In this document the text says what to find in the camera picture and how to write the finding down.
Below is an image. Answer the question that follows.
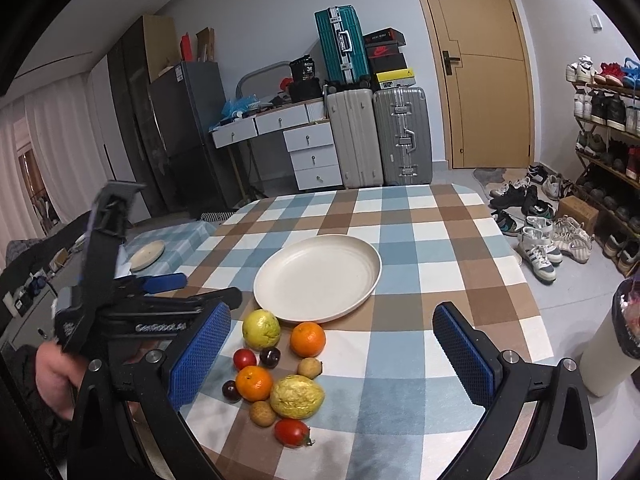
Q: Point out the smooth yellow-green guava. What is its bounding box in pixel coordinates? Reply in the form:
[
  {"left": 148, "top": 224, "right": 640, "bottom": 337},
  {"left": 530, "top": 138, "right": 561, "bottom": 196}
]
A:
[{"left": 242, "top": 309, "right": 281, "bottom": 351}]

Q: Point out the orange tangerine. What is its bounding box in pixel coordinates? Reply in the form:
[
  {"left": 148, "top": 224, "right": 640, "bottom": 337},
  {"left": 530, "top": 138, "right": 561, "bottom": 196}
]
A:
[
  {"left": 290, "top": 322, "right": 326, "bottom": 358},
  {"left": 235, "top": 365, "right": 273, "bottom": 402}
]

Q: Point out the wrinkled yellow guava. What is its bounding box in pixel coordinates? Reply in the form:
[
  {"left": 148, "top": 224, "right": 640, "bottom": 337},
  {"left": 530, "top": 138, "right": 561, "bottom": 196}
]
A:
[{"left": 269, "top": 375, "right": 326, "bottom": 420}]

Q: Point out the person's left hand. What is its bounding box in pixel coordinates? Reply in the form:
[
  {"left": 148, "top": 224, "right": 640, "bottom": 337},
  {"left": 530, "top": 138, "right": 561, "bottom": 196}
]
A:
[{"left": 35, "top": 341, "right": 88, "bottom": 420}]

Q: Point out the small cream plate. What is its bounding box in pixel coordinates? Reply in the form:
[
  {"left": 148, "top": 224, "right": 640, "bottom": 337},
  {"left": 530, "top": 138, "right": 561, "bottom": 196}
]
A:
[{"left": 129, "top": 240, "right": 165, "bottom": 273}]

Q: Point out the red tomato upper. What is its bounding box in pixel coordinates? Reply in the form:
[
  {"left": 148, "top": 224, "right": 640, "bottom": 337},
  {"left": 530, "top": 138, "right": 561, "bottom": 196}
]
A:
[{"left": 232, "top": 348, "right": 257, "bottom": 370}]

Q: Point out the red tomato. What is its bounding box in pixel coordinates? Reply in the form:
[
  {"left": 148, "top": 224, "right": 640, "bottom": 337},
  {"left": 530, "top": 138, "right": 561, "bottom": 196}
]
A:
[
  {"left": 232, "top": 348, "right": 257, "bottom": 370},
  {"left": 273, "top": 418, "right": 314, "bottom": 448}
]

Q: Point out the dark cherry lower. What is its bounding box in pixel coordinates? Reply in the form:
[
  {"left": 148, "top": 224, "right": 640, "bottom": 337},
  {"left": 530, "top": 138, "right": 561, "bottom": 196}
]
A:
[{"left": 221, "top": 380, "right": 242, "bottom": 402}]

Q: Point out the dark cherry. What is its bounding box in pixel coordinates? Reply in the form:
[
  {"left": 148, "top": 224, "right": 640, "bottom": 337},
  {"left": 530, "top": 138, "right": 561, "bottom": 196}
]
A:
[
  {"left": 221, "top": 380, "right": 242, "bottom": 402},
  {"left": 259, "top": 347, "right": 281, "bottom": 370}
]

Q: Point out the dark cherry upper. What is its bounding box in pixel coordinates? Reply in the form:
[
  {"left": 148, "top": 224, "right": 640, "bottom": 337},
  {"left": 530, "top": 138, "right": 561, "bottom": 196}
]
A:
[{"left": 259, "top": 347, "right": 281, "bottom": 370}]

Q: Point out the brown longan lower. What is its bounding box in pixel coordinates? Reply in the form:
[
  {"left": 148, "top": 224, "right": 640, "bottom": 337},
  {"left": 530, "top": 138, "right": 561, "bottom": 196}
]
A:
[{"left": 250, "top": 401, "right": 278, "bottom": 428}]

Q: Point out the brown longan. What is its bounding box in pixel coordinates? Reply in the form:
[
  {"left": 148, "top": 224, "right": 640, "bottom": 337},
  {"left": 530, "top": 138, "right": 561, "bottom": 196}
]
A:
[
  {"left": 297, "top": 358, "right": 323, "bottom": 379},
  {"left": 250, "top": 401, "right": 278, "bottom": 428}
]

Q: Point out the large cream plate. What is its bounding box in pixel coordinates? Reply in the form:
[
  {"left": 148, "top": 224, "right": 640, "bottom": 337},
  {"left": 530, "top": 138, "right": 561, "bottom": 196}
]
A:
[{"left": 253, "top": 234, "right": 382, "bottom": 324}]

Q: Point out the brown longan upper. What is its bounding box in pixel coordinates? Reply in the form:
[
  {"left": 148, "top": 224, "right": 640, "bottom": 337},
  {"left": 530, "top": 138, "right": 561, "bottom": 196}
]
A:
[{"left": 297, "top": 358, "right": 323, "bottom": 379}]

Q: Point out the dark refrigerator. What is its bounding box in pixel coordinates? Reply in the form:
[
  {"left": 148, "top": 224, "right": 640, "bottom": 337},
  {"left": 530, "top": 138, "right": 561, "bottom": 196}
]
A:
[{"left": 150, "top": 62, "right": 242, "bottom": 216}]

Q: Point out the red tomato lower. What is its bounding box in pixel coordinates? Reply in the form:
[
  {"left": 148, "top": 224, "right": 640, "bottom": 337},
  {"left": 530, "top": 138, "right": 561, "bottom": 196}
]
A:
[{"left": 273, "top": 418, "right": 314, "bottom": 448}]

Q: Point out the white high-top sneaker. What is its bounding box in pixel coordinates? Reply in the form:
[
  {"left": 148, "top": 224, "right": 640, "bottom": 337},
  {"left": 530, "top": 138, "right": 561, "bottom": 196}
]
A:
[{"left": 518, "top": 226, "right": 563, "bottom": 284}]

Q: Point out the checkered tablecloth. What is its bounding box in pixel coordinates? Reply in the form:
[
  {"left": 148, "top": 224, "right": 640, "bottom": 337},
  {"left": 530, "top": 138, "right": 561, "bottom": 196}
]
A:
[{"left": 181, "top": 184, "right": 553, "bottom": 479}]

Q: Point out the white trash bin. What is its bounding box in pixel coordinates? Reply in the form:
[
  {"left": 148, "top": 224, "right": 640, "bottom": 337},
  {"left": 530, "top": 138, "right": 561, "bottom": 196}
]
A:
[{"left": 579, "top": 276, "right": 639, "bottom": 398}]

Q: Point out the brown cardboard box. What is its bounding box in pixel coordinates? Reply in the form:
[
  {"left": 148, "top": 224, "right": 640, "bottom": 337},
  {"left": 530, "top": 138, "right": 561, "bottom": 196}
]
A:
[{"left": 555, "top": 195, "right": 599, "bottom": 235}]

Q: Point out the white drawer desk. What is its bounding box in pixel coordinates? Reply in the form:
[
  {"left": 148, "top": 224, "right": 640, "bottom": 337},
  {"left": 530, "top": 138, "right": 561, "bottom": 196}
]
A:
[{"left": 212, "top": 99, "right": 343, "bottom": 192}]

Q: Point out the beige suitcase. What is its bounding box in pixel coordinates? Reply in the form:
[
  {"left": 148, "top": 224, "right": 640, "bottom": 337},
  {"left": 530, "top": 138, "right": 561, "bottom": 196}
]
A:
[{"left": 326, "top": 89, "right": 384, "bottom": 188}]

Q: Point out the grey silver suitcase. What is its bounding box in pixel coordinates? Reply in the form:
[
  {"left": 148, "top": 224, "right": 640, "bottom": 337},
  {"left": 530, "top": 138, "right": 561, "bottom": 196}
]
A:
[{"left": 373, "top": 87, "right": 433, "bottom": 185}]

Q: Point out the teal suitcase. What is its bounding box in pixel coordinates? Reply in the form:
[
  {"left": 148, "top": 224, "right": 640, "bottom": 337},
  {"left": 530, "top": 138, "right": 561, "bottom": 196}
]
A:
[{"left": 314, "top": 6, "right": 371, "bottom": 89}]

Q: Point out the stack of shoe boxes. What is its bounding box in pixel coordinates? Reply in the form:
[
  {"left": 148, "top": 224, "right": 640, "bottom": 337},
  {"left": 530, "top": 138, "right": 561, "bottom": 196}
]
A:
[{"left": 363, "top": 27, "right": 416, "bottom": 89}]

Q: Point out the wooden shoe rack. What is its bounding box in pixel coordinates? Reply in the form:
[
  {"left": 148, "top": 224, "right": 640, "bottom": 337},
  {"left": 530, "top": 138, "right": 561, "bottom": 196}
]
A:
[{"left": 572, "top": 81, "right": 639, "bottom": 278}]

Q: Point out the wooden door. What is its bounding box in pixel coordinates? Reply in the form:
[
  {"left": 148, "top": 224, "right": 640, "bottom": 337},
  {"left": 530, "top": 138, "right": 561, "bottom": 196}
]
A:
[{"left": 420, "top": 0, "right": 534, "bottom": 169}]

